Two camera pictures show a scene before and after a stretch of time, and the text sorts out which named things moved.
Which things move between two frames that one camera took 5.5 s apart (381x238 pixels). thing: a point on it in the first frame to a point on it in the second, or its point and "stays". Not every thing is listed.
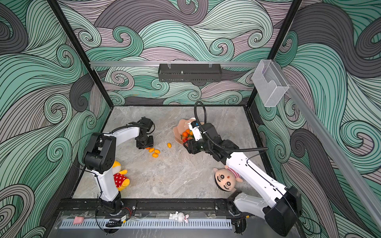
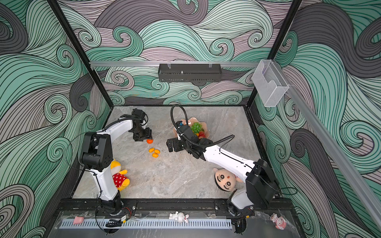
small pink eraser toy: [78, 220] stays
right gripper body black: [198, 147] to [180, 145]
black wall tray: [190, 73] stays
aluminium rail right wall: [364, 192] stays
